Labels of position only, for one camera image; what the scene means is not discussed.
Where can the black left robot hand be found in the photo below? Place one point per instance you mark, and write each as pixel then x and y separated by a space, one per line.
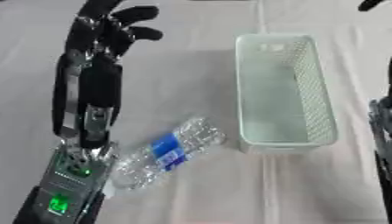
pixel 97 78

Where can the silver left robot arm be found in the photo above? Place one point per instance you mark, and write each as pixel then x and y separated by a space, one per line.
pixel 66 178

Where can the clear plastic water bottle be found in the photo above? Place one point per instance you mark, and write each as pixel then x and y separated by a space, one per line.
pixel 168 151

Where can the white plastic mesh basket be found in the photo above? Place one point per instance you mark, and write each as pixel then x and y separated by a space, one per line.
pixel 280 96

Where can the dark object at table edge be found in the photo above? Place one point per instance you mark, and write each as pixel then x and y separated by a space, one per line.
pixel 371 4

